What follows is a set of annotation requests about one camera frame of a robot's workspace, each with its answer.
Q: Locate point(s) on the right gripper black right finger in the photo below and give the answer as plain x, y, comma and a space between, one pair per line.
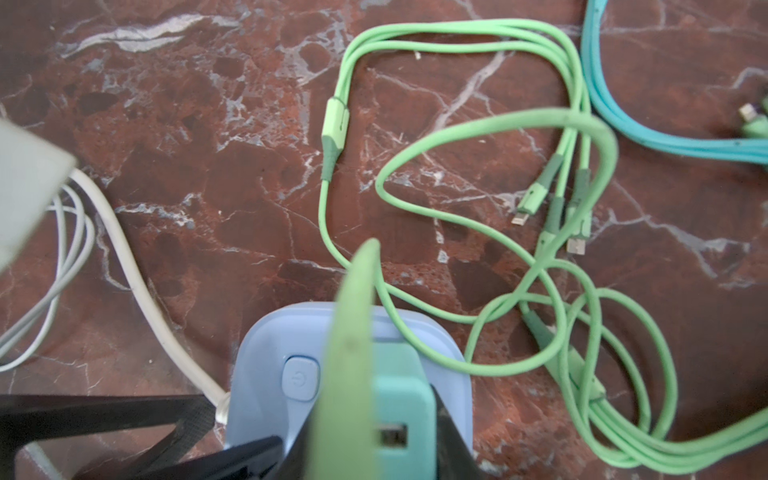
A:
454, 460

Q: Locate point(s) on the blue power strip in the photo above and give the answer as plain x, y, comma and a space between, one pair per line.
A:
278, 376

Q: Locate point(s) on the green charger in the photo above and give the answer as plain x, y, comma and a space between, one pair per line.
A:
405, 412

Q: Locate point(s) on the white charger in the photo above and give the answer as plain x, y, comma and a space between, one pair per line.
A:
32, 172

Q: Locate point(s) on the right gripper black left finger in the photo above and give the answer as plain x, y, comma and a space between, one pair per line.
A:
259, 459

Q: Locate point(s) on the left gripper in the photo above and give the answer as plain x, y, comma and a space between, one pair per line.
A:
29, 418

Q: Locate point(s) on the white cord blue strip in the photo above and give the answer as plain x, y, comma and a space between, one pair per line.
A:
155, 318

